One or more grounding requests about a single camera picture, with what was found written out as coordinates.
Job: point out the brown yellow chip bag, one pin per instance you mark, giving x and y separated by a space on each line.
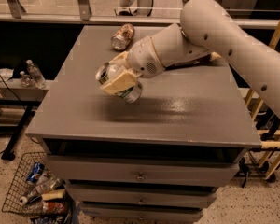
205 59

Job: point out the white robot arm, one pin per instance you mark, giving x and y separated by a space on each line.
205 26

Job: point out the clear plastic bottle in basket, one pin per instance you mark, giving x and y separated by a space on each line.
41 188

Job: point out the metal railing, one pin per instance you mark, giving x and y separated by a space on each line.
259 14

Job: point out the small clear water bottle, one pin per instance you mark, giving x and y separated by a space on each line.
25 79

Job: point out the tall clear water bottle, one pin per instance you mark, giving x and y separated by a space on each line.
35 74

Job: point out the green white 7up can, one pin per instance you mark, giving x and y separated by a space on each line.
119 81

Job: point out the yellow sponge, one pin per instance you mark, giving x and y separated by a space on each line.
54 194

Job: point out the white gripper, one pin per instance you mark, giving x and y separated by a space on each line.
142 56

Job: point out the yellow wooden frame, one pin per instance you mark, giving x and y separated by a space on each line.
270 138

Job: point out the black side table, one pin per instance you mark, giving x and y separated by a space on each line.
17 106

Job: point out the blue pepsi can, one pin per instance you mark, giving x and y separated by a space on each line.
35 172

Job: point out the wire basket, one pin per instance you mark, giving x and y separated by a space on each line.
19 186

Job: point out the brown soda can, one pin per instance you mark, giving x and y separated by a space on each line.
122 37

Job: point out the red snack bag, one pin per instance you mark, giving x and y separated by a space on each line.
54 207

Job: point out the grey drawer cabinet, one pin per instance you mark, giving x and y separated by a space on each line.
162 157

